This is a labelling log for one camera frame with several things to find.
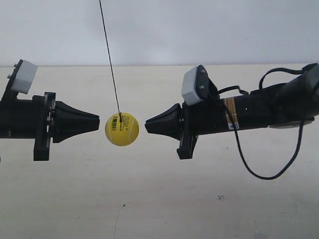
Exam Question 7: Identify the yellow tennis ball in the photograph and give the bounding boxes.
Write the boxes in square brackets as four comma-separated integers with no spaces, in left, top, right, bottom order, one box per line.
[105,113,140,147]

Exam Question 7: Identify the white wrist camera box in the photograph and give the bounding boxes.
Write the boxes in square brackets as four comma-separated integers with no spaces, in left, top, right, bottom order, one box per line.
[11,60,38,94]
[181,67,202,106]

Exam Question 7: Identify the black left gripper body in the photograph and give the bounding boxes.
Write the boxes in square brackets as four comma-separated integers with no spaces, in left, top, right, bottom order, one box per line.
[0,59,56,161]

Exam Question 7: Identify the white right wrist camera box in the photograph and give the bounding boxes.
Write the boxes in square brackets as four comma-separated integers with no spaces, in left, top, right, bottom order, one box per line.
[181,67,202,106]

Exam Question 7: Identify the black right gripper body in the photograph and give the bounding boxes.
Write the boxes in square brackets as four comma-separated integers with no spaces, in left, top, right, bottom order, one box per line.
[176,65,222,160]

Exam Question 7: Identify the black right camera cable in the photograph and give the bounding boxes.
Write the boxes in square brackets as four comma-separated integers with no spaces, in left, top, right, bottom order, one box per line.
[216,67,310,180]

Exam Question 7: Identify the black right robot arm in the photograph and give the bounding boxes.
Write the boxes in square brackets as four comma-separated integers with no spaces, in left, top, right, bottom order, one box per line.
[145,63,319,159]

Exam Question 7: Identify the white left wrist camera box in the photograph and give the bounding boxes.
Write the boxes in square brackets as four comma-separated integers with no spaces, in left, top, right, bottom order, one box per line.
[11,60,38,94]

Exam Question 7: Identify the thin black hanging string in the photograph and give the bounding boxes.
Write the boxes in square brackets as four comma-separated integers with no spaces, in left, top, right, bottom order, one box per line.
[99,0,123,122]

